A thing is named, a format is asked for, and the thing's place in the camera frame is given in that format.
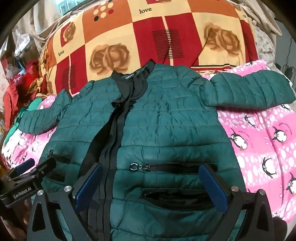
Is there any green cloth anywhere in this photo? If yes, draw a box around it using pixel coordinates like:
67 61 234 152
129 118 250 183
5 97 44 144

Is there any red cloth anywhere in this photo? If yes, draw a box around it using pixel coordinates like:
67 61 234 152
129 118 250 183
3 59 41 130

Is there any pink penguin print blanket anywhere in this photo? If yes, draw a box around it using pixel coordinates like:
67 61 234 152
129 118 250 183
0 59 296 232

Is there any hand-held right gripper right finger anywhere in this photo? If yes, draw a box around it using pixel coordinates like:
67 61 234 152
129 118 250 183
198 163 275 241

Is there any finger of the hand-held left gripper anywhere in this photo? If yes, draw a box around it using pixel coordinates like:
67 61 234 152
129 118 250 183
10 158 36 177
28 159 57 183

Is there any white lace cloth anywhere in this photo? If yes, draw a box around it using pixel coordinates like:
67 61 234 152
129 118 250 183
240 0 285 68

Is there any black cable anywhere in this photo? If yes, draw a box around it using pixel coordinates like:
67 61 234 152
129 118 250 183
190 27 211 69

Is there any black power adapter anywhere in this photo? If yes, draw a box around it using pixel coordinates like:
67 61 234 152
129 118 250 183
282 64 295 77

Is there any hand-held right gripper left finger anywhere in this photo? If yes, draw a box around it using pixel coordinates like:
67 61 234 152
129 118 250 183
27 163 104 241

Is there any rose print checked blanket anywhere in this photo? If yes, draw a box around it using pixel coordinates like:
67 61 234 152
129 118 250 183
38 0 258 96

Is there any green quilted jacket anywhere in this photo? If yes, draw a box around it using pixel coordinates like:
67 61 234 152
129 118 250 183
17 59 296 241

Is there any beige cloth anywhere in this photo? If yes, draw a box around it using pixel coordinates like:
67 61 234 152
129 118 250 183
30 0 80 47

